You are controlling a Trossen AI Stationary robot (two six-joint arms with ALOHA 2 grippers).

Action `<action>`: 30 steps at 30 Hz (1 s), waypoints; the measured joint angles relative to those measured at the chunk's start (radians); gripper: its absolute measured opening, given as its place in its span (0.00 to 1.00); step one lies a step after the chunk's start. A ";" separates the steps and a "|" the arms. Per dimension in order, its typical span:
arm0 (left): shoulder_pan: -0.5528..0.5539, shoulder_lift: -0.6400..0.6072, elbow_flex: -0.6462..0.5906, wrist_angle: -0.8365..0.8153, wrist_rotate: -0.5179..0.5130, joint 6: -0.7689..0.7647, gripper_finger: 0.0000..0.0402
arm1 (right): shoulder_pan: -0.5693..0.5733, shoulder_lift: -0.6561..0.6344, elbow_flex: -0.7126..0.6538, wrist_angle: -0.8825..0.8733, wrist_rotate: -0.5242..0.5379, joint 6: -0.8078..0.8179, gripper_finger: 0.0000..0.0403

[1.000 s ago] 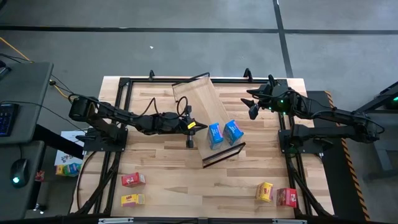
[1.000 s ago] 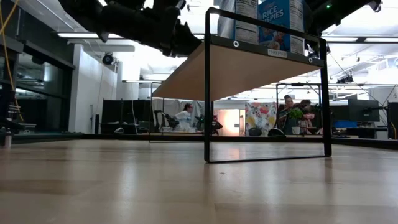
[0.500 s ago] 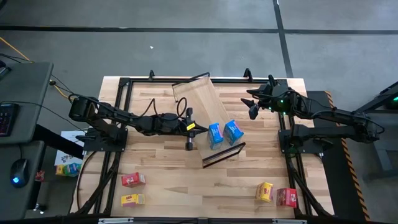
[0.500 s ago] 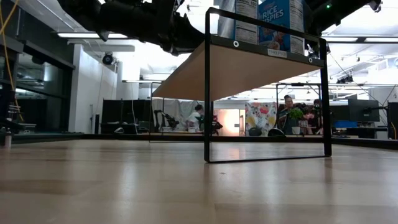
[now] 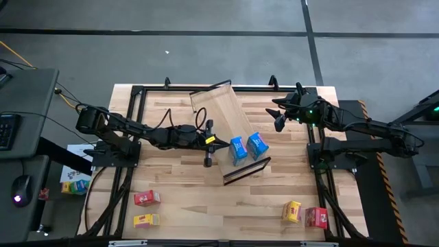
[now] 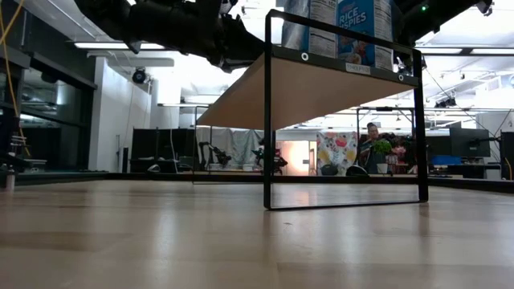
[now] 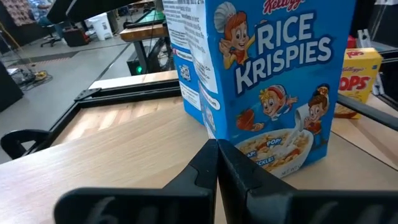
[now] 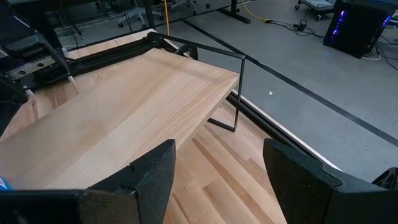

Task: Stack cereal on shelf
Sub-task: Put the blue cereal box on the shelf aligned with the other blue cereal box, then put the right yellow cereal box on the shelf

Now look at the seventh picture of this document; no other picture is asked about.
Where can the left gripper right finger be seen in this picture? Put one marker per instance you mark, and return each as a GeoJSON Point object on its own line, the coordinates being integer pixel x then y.
{"type": "Point", "coordinates": [311, 208]}

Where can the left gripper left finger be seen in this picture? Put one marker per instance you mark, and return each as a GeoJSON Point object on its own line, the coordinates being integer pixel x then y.
{"type": "Point", "coordinates": [140, 205]}

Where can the blue Rice Krispies box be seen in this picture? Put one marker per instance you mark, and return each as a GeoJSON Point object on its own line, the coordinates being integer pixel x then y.
{"type": "Point", "coordinates": [280, 62]}
{"type": "Point", "coordinates": [188, 93]}

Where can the yellow Corn Pops box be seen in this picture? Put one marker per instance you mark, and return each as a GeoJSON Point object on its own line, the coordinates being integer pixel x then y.
{"type": "Point", "coordinates": [357, 81]}

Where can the red cereal box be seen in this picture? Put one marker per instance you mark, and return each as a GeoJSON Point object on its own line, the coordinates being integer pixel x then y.
{"type": "Point", "coordinates": [351, 42]}

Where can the black device with green light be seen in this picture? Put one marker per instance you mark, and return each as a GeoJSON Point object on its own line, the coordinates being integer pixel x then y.
{"type": "Point", "coordinates": [136, 67]}

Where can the wooden side table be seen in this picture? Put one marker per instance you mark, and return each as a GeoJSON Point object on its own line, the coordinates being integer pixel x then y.
{"type": "Point", "coordinates": [143, 32]}

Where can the black case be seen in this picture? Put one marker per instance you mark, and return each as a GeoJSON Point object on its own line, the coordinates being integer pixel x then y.
{"type": "Point", "coordinates": [76, 37]}

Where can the white bin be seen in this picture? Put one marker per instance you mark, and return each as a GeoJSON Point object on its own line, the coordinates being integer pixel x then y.
{"type": "Point", "coordinates": [101, 26]}

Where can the green table top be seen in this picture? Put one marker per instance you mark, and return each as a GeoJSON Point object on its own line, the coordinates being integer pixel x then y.
{"type": "Point", "coordinates": [152, 16]}

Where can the black office chair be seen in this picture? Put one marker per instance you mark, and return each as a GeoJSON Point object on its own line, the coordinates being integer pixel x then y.
{"type": "Point", "coordinates": [51, 35]}

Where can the black angled beam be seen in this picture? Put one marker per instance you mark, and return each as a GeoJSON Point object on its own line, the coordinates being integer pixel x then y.
{"type": "Point", "coordinates": [87, 9]}

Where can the person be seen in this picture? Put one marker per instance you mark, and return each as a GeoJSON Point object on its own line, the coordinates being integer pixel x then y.
{"type": "Point", "coordinates": [38, 12]}

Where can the floral patterned cloth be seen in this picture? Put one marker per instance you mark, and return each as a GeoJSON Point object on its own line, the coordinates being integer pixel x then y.
{"type": "Point", "coordinates": [17, 11]}

